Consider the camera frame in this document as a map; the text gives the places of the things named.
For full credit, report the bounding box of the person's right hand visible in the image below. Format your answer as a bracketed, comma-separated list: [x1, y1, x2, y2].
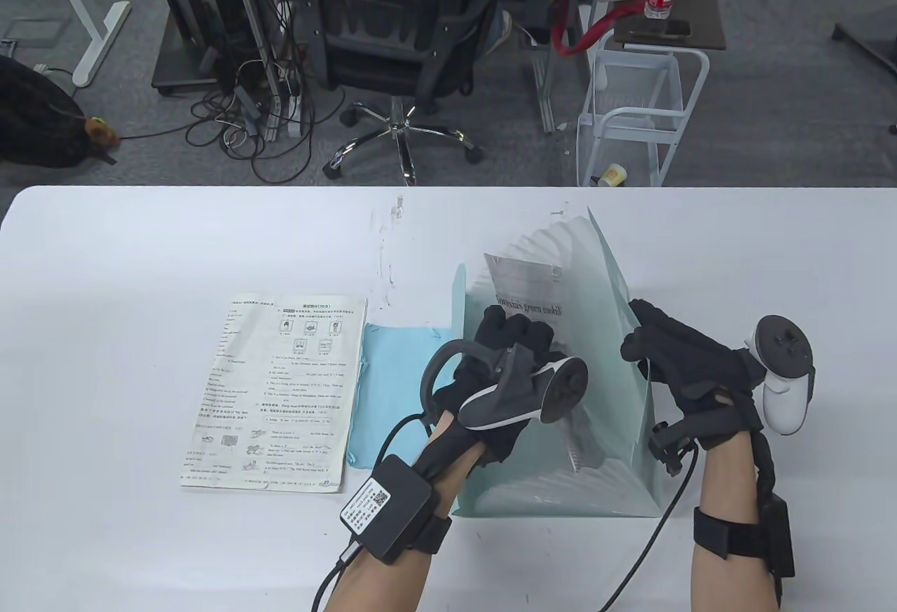
[620, 299, 765, 451]

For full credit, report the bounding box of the person's left hand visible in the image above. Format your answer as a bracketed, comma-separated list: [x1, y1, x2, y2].
[431, 304, 568, 465]

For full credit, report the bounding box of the grey newspaper document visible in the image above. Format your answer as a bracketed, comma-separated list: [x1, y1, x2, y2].
[484, 252, 603, 476]

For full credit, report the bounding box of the black and white handheld controller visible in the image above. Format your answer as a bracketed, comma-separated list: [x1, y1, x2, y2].
[743, 315, 817, 435]
[420, 339, 589, 430]

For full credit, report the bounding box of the light green accordion folder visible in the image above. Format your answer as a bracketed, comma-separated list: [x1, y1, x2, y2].
[448, 205, 663, 519]

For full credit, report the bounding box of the white printed test paper document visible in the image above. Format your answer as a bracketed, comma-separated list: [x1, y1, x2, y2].
[180, 293, 369, 495]

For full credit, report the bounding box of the person's left forearm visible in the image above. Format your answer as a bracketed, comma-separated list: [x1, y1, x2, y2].
[319, 423, 484, 612]

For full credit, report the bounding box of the black labelled wrist box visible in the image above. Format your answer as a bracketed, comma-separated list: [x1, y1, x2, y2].
[340, 456, 434, 566]
[760, 493, 796, 578]

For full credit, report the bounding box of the black office chair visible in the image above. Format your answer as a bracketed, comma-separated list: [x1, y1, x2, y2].
[294, 0, 505, 182]

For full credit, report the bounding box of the black floor box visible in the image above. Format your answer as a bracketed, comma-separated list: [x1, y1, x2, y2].
[522, 0, 554, 45]

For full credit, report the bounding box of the black smartphone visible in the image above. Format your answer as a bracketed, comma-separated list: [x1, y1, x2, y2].
[626, 18, 692, 36]

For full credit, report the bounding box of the dark brown side table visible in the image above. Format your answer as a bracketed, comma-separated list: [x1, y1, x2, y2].
[613, 0, 727, 50]

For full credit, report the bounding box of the black stand base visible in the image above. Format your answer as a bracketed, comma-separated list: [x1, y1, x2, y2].
[833, 6, 897, 80]

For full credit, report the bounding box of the black rolling stand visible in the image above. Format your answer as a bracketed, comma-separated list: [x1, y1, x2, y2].
[152, 30, 232, 95]

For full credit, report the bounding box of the brown plush toy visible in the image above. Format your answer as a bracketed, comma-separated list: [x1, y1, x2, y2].
[83, 118, 120, 149]

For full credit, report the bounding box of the black backpack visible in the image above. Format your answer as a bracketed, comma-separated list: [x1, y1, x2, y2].
[0, 55, 116, 168]

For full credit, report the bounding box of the grey floor outlet plate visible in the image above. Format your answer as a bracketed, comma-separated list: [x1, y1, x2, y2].
[0, 18, 67, 46]

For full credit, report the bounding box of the black wrist camera block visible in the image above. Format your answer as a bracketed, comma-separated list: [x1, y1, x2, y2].
[648, 419, 698, 476]

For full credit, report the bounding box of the black braided cable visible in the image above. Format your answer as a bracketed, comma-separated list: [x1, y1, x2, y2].
[312, 416, 435, 612]
[603, 454, 701, 612]

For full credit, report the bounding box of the black wrist strap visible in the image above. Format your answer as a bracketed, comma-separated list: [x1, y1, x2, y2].
[413, 510, 453, 553]
[694, 505, 772, 560]

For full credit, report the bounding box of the silver aluminium profile post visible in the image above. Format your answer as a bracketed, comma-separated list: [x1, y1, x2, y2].
[531, 51, 558, 132]

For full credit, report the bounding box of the white wire basket cart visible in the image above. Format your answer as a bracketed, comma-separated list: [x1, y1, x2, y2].
[576, 44, 711, 186]

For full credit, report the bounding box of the tangle of black cables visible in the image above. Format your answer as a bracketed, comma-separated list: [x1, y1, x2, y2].
[186, 58, 348, 184]

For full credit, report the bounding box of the silver aluminium frame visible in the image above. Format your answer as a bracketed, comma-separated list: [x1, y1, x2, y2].
[223, 0, 313, 143]

